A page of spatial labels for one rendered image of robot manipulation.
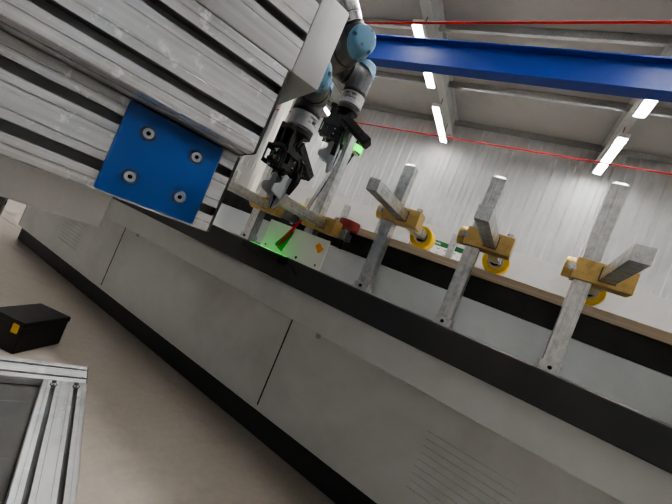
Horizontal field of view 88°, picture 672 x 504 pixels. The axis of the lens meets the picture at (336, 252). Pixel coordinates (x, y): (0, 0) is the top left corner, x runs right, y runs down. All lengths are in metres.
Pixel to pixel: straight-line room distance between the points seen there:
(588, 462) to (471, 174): 8.12
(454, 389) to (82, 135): 0.89
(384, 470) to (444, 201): 7.72
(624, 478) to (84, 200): 1.05
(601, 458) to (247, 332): 1.17
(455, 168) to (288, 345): 7.85
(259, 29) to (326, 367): 1.13
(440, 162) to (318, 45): 8.68
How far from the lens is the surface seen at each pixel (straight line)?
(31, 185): 0.48
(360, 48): 1.04
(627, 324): 1.19
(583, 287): 0.97
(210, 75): 0.36
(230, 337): 1.60
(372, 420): 1.28
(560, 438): 1.00
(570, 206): 8.68
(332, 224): 1.12
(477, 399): 0.99
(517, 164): 8.90
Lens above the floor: 0.75
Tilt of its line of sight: 2 degrees up
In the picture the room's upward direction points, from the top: 22 degrees clockwise
